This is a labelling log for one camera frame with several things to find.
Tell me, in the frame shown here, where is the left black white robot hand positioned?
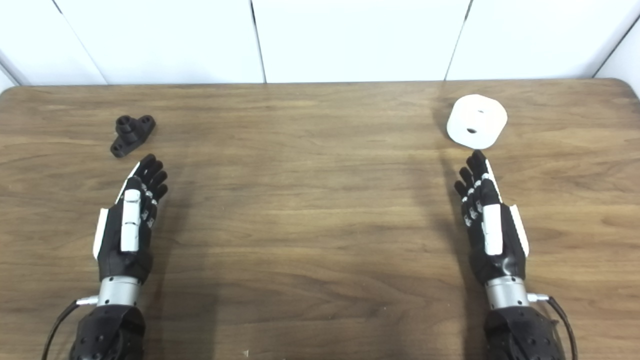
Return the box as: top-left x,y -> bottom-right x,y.
93,154 -> 169,285

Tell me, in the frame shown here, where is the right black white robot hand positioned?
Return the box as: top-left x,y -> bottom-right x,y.
453,149 -> 530,286

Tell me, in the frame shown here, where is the black flanged holder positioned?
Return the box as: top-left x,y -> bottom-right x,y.
110,114 -> 157,159

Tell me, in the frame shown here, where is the round white piece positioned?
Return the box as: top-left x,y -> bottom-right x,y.
446,94 -> 508,150

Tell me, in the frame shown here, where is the thick black right wrist cable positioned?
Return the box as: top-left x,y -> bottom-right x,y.
527,292 -> 579,360

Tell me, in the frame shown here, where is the thick black wrist cable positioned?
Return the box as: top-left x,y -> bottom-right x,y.
527,292 -> 579,360
41,296 -> 99,360

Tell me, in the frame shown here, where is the thick black left wrist cable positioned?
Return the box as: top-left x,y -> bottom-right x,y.
41,296 -> 99,360

